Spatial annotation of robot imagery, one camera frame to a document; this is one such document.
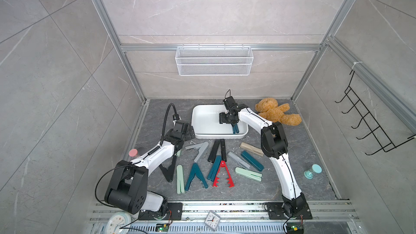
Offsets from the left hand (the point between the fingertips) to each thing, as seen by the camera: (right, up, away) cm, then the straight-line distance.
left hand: (186, 129), depth 91 cm
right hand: (+23, +5, +14) cm, 28 cm away
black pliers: (+16, -13, +1) cm, 20 cm away
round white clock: (-26, -39, -22) cm, 51 cm away
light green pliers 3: (-4, -14, 0) cm, 14 cm away
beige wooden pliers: (+37, -11, -3) cm, 39 cm away
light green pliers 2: (-1, -27, -11) cm, 29 cm away
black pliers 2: (+21, -12, 0) cm, 24 cm away
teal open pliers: (+7, -22, -6) cm, 24 cm away
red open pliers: (+21, -19, -4) cm, 28 cm away
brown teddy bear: (+52, +13, +14) cm, 55 cm away
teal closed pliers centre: (+16, -21, -5) cm, 27 cm away
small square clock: (+15, -38, -21) cm, 46 cm away
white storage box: (+11, +3, +13) cm, 17 cm away
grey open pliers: (+9, -11, +2) cm, 14 cm away
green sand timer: (+66, -18, -13) cm, 70 cm away
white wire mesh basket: (+16, +42, +10) cm, 46 cm away
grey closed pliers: (+31, -17, -5) cm, 36 cm away
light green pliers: (+34, -23, -8) cm, 42 cm away
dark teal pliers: (+30, -1, +10) cm, 32 cm away
